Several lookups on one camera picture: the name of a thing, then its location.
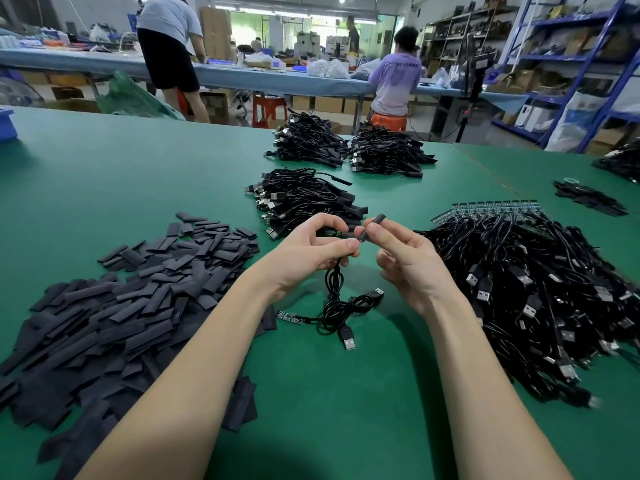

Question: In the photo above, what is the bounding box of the person's right hand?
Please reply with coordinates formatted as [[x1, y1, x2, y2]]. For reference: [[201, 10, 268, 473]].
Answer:
[[353, 217, 461, 316]]

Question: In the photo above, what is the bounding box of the person's left hand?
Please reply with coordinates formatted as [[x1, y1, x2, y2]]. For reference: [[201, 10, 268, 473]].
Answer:
[[245, 213, 361, 301]]

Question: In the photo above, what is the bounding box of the black usb cable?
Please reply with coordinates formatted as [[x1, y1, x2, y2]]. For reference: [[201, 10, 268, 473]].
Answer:
[[326, 235, 346, 306]]

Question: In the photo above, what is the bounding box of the black sleeve piece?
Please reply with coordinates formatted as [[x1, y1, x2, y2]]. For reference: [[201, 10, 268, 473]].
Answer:
[[355, 213, 387, 244]]

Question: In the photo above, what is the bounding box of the heap of finished black cables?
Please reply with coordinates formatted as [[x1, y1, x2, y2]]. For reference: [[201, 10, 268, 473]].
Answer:
[[246, 167, 369, 241]]

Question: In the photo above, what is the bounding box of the joined bunch of black cables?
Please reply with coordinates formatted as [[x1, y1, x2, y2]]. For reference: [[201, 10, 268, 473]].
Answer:
[[277, 287, 386, 353]]

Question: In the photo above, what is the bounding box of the bundle of black cables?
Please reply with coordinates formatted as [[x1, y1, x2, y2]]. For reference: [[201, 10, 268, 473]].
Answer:
[[265, 111, 351, 169], [347, 125, 438, 180]]

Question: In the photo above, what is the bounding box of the large pile of black cables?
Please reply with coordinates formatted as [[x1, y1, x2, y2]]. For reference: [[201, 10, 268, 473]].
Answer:
[[418, 209, 640, 411]]

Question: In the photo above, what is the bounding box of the small bundle of cables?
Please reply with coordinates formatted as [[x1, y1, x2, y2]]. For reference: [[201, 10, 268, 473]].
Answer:
[[553, 177, 631, 217]]

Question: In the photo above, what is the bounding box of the pile of black sleeve strips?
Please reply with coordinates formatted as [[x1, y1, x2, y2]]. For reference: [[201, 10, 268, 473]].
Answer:
[[0, 211, 276, 480]]

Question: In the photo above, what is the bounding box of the huge heap of black cables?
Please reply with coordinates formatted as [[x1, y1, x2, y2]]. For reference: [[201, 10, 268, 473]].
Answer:
[[592, 139, 640, 184]]

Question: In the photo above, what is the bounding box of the person's left forearm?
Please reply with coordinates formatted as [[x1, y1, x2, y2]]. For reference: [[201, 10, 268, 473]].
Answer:
[[78, 279, 286, 480]]

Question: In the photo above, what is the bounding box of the person's right forearm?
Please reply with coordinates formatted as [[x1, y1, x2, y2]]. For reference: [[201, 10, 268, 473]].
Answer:
[[425, 289, 573, 480]]

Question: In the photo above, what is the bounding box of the orange plastic stool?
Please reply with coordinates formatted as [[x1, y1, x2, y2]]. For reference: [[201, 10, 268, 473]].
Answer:
[[370, 113, 410, 133]]

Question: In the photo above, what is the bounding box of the red plastic stool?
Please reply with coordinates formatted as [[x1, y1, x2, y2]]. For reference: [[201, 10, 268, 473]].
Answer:
[[252, 95, 290, 129]]

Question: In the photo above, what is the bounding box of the black tripod stand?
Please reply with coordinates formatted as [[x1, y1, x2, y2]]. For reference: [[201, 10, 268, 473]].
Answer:
[[438, 39, 499, 144]]

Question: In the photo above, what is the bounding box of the white plastic bag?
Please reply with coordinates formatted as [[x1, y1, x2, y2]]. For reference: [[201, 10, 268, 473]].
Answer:
[[545, 93, 609, 153]]

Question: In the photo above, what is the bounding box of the green plastic bag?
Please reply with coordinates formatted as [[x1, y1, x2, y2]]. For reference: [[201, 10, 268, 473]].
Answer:
[[97, 71, 187, 121]]

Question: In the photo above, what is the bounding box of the dark storage shelf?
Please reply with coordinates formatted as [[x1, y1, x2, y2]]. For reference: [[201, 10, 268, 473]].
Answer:
[[422, 0, 513, 78]]

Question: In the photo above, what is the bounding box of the open cardboard box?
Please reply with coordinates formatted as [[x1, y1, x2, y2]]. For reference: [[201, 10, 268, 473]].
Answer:
[[40, 97, 101, 114]]

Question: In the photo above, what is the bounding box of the blue metal shelving rack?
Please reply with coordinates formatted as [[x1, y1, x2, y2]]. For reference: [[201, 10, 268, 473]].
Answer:
[[490, 0, 640, 154]]

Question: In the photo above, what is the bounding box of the long blue work table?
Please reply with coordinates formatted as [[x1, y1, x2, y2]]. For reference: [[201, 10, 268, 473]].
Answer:
[[0, 47, 531, 111]]

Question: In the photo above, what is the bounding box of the blue plastic bin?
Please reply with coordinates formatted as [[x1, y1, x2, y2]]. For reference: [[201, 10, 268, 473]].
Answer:
[[0, 107, 18, 144]]

